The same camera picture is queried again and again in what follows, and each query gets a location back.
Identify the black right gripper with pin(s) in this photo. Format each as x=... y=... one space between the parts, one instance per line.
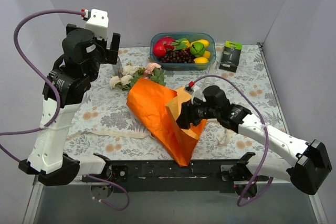
x=185 y=115

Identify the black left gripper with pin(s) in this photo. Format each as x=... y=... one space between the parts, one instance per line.
x=113 y=50

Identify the orange paper bouquet wrap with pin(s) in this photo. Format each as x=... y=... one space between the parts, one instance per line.
x=157 y=107

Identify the cream printed ribbon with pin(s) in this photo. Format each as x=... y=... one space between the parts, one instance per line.
x=136 y=135

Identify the artificial flower bunch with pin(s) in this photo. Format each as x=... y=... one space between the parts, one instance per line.
x=131 y=74

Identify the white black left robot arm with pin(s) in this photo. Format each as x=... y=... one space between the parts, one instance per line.
x=71 y=77

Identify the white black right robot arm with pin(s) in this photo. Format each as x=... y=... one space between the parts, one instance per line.
x=305 y=164

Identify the clear glass vase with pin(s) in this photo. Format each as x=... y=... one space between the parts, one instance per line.
x=211 y=80

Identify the silver drink can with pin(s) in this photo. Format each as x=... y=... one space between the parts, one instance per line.
x=118 y=68

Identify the blue plastic fruit container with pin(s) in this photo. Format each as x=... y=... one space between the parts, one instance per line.
x=185 y=38

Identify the red dragon fruit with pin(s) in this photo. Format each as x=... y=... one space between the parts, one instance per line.
x=163 y=45

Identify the yellow lemon front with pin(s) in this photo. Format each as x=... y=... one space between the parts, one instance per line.
x=201 y=62

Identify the yellow lemon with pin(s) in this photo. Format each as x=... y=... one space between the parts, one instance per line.
x=203 y=41
x=201 y=62
x=206 y=54

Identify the dark grape bunch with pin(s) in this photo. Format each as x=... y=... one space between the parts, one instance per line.
x=178 y=56

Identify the yellow lemon right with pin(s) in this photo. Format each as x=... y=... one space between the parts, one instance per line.
x=206 y=54

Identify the green lime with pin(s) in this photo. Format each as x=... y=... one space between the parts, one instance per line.
x=197 y=49

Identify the black green razor package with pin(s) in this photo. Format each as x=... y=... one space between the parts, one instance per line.
x=230 y=56

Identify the yellow lemon top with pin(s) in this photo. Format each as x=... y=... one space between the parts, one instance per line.
x=203 y=41

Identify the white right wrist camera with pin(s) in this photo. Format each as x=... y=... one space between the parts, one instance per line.
x=195 y=91

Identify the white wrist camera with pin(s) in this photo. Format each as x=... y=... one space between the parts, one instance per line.
x=195 y=91
x=96 y=21

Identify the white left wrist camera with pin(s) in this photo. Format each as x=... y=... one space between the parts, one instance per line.
x=96 y=21

